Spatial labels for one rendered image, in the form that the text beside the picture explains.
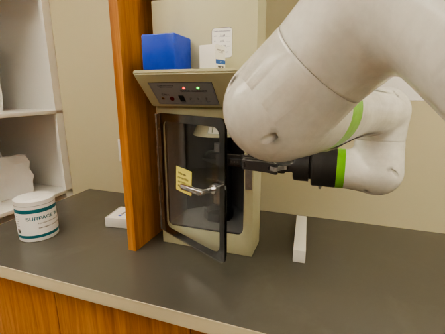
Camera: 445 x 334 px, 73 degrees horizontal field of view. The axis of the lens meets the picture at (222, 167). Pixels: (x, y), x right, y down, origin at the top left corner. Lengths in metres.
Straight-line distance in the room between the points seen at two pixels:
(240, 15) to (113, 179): 1.13
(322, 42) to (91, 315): 0.94
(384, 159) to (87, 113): 1.44
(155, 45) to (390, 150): 0.62
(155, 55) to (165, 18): 0.16
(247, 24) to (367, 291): 0.78
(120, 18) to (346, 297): 0.96
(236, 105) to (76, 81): 1.52
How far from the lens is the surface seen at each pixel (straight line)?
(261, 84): 0.30
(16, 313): 1.30
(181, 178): 0.91
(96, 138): 1.74
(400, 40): 0.23
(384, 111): 0.59
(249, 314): 0.80
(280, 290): 0.88
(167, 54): 0.85
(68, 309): 1.10
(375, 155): 0.71
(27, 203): 1.23
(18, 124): 2.12
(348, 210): 1.37
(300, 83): 0.28
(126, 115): 0.95
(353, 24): 0.27
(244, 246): 1.00
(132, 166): 0.99
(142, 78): 0.90
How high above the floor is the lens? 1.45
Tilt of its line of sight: 14 degrees down
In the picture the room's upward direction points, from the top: straight up
